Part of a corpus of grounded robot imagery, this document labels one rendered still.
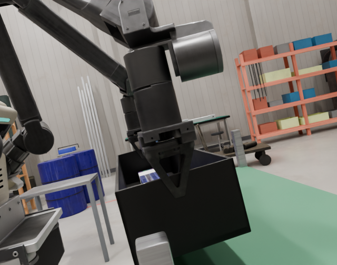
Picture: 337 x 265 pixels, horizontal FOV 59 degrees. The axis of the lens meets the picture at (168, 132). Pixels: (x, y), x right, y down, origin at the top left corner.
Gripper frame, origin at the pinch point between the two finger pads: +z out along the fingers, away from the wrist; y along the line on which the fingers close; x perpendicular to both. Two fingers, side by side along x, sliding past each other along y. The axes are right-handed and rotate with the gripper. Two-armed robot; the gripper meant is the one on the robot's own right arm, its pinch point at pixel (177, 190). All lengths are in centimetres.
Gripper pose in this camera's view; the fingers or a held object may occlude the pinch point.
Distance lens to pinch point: 42.1
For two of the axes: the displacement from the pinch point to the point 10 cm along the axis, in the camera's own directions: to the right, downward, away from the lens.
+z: 2.4, 9.7, 0.4
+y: -1.7, 0.0, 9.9
